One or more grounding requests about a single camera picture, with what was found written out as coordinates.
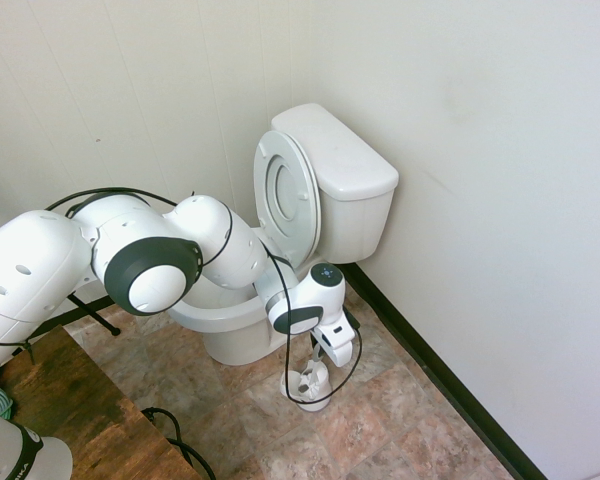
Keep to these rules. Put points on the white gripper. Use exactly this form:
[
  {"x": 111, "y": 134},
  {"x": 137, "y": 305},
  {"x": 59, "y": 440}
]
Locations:
[{"x": 337, "y": 340}]

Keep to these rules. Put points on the white toilet brush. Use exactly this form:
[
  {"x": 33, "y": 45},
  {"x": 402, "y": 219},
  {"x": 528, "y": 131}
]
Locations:
[{"x": 314, "y": 377}]

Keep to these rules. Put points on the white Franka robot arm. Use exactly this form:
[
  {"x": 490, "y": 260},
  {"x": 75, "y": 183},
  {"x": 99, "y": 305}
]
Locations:
[{"x": 40, "y": 260}]

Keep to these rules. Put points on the white toilet brush holder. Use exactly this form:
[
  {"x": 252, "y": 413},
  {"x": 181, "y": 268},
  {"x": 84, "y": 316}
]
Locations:
[{"x": 315, "y": 402}]

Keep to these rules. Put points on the white toilet bowl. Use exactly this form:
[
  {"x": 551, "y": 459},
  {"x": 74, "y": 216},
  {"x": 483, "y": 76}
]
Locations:
[{"x": 240, "y": 340}]

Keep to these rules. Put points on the white toilet tank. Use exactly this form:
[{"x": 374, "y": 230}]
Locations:
[{"x": 355, "y": 230}]

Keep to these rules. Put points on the white toilet seat lid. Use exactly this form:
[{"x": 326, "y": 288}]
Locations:
[{"x": 285, "y": 180}]

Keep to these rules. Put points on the white toilet tank lid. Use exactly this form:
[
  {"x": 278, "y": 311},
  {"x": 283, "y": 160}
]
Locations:
[{"x": 345, "y": 155}]

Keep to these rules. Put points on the dark wooden table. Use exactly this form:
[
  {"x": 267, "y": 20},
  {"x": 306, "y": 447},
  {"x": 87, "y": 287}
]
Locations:
[{"x": 95, "y": 400}]

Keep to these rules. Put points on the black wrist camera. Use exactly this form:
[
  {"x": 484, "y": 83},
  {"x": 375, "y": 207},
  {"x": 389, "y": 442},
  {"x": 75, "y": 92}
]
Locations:
[{"x": 351, "y": 321}]

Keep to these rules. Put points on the black camera tripod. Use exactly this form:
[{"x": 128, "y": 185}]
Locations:
[{"x": 87, "y": 307}]

